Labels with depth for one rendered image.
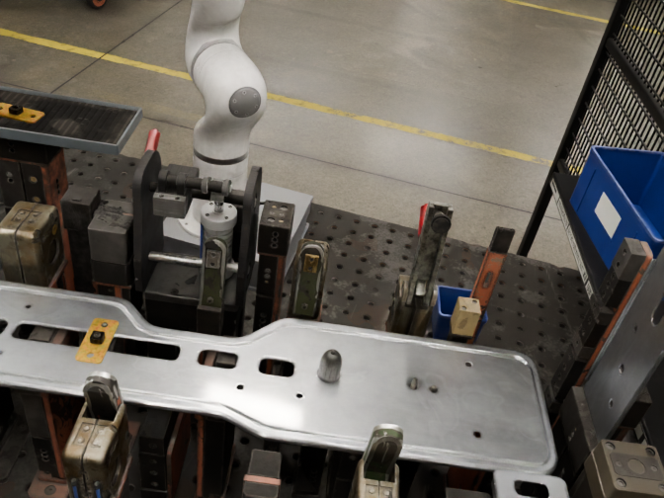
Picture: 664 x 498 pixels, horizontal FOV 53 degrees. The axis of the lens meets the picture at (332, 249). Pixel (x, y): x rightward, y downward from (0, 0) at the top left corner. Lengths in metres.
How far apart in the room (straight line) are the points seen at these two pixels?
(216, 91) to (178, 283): 0.37
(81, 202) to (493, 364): 0.70
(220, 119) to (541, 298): 0.90
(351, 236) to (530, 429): 0.88
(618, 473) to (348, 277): 0.87
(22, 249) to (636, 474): 0.93
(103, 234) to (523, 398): 0.69
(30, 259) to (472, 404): 0.71
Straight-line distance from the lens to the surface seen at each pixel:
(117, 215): 1.13
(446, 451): 0.96
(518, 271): 1.79
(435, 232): 1.01
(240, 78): 1.29
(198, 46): 1.40
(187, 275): 1.18
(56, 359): 1.02
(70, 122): 1.23
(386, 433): 0.80
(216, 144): 1.42
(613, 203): 1.33
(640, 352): 0.97
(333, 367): 0.96
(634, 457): 0.98
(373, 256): 1.70
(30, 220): 1.14
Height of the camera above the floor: 1.75
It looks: 38 degrees down
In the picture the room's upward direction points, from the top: 10 degrees clockwise
